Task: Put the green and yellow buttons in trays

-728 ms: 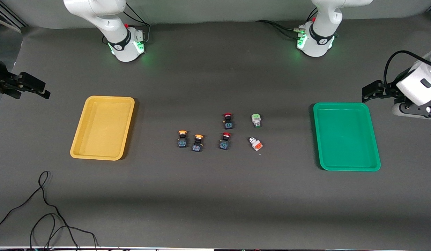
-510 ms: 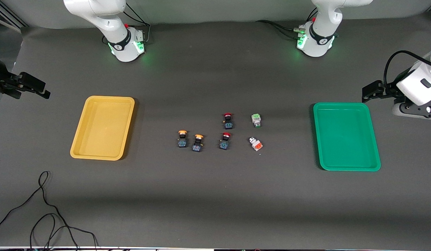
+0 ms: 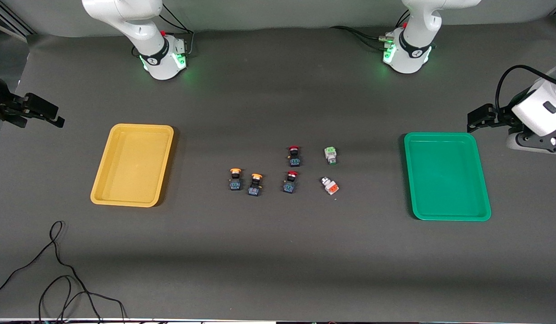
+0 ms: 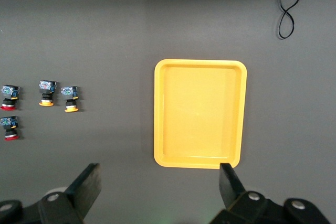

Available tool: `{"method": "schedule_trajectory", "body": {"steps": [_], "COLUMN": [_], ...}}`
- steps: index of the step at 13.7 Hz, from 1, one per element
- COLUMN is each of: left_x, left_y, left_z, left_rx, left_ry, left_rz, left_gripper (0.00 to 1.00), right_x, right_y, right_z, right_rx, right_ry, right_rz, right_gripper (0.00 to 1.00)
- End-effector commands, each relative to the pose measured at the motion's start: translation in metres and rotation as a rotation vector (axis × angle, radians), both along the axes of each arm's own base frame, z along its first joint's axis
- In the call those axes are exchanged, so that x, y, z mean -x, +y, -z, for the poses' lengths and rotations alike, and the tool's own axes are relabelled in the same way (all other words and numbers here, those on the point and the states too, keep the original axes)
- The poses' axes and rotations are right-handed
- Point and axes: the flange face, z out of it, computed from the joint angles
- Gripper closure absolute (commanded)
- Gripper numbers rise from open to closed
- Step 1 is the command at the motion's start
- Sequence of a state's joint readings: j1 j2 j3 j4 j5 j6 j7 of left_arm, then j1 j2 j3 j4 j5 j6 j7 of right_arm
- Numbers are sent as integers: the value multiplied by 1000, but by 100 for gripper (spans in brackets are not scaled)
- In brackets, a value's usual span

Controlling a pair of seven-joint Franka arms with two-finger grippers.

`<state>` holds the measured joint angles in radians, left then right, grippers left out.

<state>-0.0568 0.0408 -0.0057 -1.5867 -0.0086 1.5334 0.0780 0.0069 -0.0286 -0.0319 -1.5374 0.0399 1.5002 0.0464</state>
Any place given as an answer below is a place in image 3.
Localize button with orange contact block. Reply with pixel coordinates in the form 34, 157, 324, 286
321, 176, 340, 196

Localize green plastic tray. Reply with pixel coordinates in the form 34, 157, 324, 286
404, 132, 492, 221

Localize yellow plastic tray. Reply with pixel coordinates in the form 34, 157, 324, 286
90, 124, 175, 208

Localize aluminium frame rail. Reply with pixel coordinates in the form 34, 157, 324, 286
0, 0, 36, 43

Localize loose thin black cable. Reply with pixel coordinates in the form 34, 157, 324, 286
0, 220, 127, 324

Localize black left arm base cables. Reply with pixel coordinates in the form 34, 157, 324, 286
330, 10, 411, 52

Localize black arm base cables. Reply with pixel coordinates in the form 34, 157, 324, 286
330, 10, 411, 52
158, 2, 195, 57

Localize black right arm base cables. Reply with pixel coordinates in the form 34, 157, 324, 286
158, 2, 195, 57

